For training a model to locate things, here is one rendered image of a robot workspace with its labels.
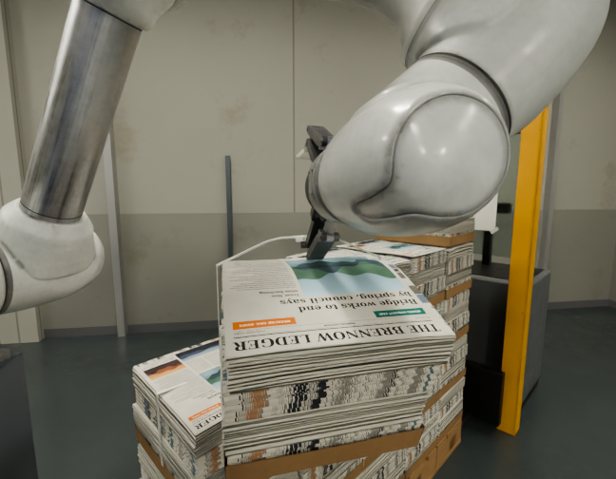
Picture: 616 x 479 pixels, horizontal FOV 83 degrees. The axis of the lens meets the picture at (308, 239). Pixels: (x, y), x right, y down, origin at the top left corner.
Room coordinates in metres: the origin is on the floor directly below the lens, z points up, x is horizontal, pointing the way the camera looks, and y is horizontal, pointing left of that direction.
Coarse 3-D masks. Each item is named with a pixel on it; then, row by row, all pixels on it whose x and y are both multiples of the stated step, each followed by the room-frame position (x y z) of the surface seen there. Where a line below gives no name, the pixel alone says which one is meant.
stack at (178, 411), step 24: (168, 360) 0.93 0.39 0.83; (192, 360) 0.93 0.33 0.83; (216, 360) 0.93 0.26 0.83; (144, 384) 0.83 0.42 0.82; (168, 384) 0.81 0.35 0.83; (192, 384) 0.81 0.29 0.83; (216, 384) 0.81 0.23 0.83; (144, 408) 0.85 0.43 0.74; (168, 408) 0.72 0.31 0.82; (192, 408) 0.71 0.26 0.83; (216, 408) 0.71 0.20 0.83; (432, 408) 1.41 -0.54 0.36; (144, 432) 0.84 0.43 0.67; (168, 432) 0.74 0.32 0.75; (192, 432) 0.64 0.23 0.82; (216, 432) 0.66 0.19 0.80; (432, 432) 1.41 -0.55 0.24; (144, 456) 0.85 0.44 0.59; (168, 456) 0.73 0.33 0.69; (192, 456) 0.65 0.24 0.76; (216, 456) 0.66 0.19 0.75; (384, 456) 1.14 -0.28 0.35; (408, 456) 1.27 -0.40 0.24; (432, 456) 1.41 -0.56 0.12
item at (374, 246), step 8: (368, 240) 1.65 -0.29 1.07; (376, 240) 1.65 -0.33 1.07; (352, 248) 1.44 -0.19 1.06; (368, 248) 1.43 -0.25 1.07; (376, 248) 1.43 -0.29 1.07; (384, 248) 1.43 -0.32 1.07; (392, 248) 1.43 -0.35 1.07; (400, 248) 1.43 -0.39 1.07; (408, 248) 1.43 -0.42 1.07; (416, 248) 1.43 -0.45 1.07; (424, 248) 1.43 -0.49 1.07; (432, 248) 1.43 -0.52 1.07; (440, 248) 1.44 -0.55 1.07; (408, 256) 1.26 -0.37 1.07; (416, 256) 1.26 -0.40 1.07
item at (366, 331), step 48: (240, 288) 0.46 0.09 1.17; (288, 288) 0.47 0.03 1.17; (336, 288) 0.48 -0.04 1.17; (384, 288) 0.49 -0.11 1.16; (240, 336) 0.37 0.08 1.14; (288, 336) 0.38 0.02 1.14; (336, 336) 0.39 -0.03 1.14; (384, 336) 0.39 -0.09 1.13; (432, 336) 0.41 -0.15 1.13; (240, 384) 0.36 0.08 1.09; (288, 384) 0.38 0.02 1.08; (336, 384) 0.40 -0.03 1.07; (384, 384) 0.43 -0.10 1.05; (432, 384) 0.45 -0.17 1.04; (240, 432) 0.39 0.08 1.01; (288, 432) 0.41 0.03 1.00; (336, 432) 0.44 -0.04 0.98; (384, 432) 0.46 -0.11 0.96
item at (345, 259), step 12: (228, 264) 0.57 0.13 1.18; (240, 264) 0.57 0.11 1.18; (252, 264) 0.57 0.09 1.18; (264, 264) 0.57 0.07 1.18; (276, 264) 0.57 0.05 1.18; (288, 264) 0.56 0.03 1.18; (300, 264) 0.56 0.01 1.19; (312, 264) 0.56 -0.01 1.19; (324, 264) 0.56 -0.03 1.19; (336, 264) 0.56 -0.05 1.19; (348, 264) 0.56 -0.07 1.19
